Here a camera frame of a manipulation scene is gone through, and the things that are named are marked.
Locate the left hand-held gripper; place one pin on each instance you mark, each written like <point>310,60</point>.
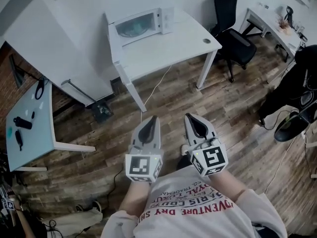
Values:
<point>138,167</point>

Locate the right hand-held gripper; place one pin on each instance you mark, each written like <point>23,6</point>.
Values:
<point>213,157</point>

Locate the white microwave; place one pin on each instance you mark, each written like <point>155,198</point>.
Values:
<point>167,18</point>

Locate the person's left forearm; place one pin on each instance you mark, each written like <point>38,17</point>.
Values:
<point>135,195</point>

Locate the person's right forearm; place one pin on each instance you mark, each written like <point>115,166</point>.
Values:
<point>225,182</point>

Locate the person's white shoe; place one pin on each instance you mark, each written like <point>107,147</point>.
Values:
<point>184,149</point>

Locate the person's dark trouser leg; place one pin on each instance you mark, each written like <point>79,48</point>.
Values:
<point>183,162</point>

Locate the black floor socket box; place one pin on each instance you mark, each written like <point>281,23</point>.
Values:
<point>102,111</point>

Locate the white table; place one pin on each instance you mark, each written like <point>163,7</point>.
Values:
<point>173,48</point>

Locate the person's white printed shirt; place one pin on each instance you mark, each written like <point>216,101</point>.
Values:
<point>198,222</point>

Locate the black green shoe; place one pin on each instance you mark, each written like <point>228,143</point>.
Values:
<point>289,130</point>

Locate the black office chair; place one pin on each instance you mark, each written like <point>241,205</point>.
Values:
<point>237,46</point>

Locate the light blue glass table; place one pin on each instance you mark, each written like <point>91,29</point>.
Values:
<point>32,137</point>

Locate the small black item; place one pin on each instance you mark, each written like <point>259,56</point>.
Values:
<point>32,114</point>

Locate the black cylinder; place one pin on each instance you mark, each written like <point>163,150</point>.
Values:
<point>23,123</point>

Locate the white desk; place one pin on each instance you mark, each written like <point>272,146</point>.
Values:
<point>275,31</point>

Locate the long black tool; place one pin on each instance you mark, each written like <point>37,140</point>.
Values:
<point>18,139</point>

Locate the teal round item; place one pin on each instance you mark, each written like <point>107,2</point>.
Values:
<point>10,131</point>

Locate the small potted plant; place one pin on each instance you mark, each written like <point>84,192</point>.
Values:
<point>284,23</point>

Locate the black desk stand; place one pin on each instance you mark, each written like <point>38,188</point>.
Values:
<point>289,12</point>

